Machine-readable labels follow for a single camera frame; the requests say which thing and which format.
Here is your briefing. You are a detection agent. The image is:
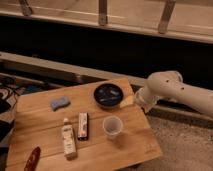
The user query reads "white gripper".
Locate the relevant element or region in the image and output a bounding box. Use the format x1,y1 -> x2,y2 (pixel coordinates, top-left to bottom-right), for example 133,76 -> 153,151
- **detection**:
134,87 -> 154,113

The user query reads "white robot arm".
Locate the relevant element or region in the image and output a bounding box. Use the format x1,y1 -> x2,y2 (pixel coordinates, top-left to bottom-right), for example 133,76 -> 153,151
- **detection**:
134,71 -> 213,118

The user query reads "black round bowl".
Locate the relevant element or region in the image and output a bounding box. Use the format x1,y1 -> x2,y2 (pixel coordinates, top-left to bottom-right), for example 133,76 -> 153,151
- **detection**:
93,83 -> 124,108

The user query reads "clear plastic cup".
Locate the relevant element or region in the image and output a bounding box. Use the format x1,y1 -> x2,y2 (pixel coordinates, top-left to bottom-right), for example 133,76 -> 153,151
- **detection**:
103,116 -> 123,140

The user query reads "wooden table board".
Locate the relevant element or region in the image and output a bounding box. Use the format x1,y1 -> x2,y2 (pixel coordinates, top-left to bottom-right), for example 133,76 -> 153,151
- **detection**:
6,78 -> 162,171

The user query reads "blue sponge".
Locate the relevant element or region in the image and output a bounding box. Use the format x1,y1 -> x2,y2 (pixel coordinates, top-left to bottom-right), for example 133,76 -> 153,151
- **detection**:
50,96 -> 70,111

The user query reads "white small bottle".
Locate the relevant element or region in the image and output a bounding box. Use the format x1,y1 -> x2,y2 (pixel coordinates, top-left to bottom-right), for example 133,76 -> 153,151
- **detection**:
62,118 -> 77,158

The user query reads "red oblong object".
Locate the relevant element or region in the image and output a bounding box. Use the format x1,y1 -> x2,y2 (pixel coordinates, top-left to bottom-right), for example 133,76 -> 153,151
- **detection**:
24,147 -> 41,171

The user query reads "metal bracket right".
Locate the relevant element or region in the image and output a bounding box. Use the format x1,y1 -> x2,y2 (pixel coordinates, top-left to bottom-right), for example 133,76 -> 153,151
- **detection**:
158,0 -> 176,34

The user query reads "metal bracket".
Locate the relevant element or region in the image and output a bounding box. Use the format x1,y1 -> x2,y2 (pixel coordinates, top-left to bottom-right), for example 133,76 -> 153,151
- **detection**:
19,0 -> 33,16
98,0 -> 108,26
158,0 -> 176,34

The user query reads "metal bracket middle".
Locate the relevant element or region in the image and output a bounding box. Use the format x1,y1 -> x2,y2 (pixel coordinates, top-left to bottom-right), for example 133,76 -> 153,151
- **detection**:
98,0 -> 108,26

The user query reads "cables clutter at left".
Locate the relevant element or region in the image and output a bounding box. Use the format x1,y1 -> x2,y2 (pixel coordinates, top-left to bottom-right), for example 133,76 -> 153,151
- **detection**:
0,77 -> 41,136

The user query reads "metal bracket left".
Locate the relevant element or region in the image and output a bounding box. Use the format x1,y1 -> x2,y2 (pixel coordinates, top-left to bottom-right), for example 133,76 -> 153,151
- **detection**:
19,0 -> 33,16

